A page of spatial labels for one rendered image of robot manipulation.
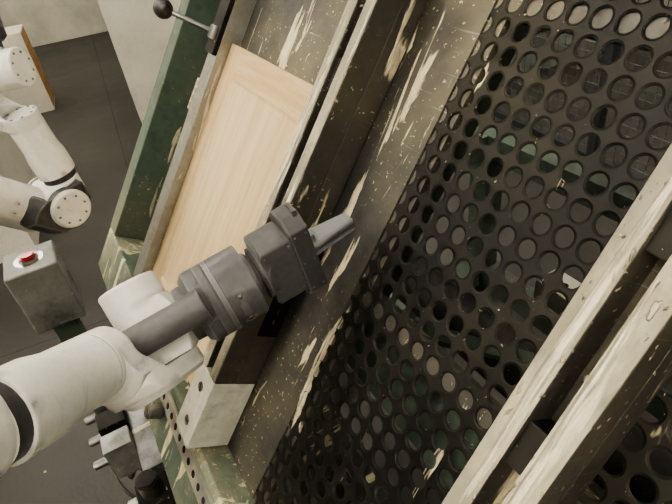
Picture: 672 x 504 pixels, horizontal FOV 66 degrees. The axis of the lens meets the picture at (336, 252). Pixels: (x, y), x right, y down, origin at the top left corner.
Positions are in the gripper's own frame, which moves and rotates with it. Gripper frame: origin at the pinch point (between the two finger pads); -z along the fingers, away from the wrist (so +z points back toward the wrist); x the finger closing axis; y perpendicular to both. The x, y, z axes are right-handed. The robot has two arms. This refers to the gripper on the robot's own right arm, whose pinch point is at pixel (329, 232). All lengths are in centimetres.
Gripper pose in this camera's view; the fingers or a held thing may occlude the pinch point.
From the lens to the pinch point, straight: 63.3
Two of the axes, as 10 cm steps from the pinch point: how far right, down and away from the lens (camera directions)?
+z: -8.4, 4.9, -2.4
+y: -4.9, -4.8, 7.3
